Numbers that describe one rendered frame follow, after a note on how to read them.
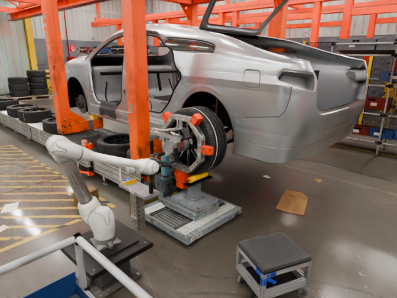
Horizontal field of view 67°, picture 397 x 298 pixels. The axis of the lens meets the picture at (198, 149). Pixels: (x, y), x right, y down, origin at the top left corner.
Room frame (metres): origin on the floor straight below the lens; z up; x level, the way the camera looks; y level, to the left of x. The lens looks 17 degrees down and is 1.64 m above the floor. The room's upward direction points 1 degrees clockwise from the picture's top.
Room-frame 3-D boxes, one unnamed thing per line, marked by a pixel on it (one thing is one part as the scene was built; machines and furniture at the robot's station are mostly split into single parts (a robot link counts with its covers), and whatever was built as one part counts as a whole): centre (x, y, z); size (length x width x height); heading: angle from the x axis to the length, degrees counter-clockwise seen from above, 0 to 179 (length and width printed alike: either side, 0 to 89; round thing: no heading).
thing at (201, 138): (2.76, 0.16, 0.85); 0.54 x 0.07 x 0.54; 47
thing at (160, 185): (3.16, 0.29, 0.26); 0.42 x 0.18 x 0.35; 137
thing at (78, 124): (4.66, 1.80, 0.69); 0.52 x 0.17 x 0.35; 137
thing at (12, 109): (7.04, 4.16, 0.39); 0.66 x 0.66 x 0.24
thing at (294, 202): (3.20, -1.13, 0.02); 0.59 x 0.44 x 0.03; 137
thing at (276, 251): (1.84, -0.55, 0.17); 0.43 x 0.36 x 0.34; 112
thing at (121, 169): (3.98, 1.51, 0.28); 2.47 x 0.09 x 0.22; 47
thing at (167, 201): (2.93, 0.08, 0.13); 0.50 x 0.36 x 0.10; 47
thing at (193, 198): (2.89, 0.04, 0.32); 0.40 x 0.30 x 0.28; 47
